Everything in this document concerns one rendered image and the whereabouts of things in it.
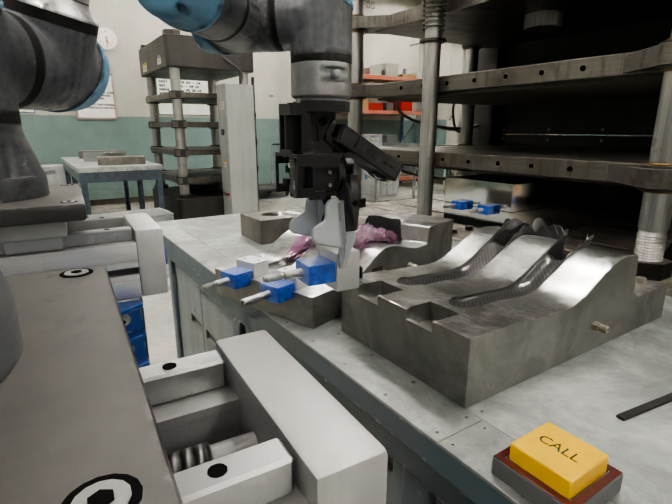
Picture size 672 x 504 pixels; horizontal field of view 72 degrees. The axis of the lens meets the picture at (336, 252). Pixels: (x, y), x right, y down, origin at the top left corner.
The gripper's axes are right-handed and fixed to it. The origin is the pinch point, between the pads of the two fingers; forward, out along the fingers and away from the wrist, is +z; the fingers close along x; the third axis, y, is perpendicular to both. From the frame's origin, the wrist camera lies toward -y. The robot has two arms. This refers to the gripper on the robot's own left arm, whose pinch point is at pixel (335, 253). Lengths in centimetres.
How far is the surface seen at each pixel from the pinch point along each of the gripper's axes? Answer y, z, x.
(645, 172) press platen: -77, -8, -2
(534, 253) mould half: -33.9, 2.9, 5.9
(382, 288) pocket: -9.4, 7.2, -1.9
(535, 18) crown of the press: -108, -52, -60
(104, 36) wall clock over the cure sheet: -25, -142, -715
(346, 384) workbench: 1.4, 16.9, 5.6
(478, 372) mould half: -8.3, 10.8, 19.5
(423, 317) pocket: -9.0, 8.1, 8.5
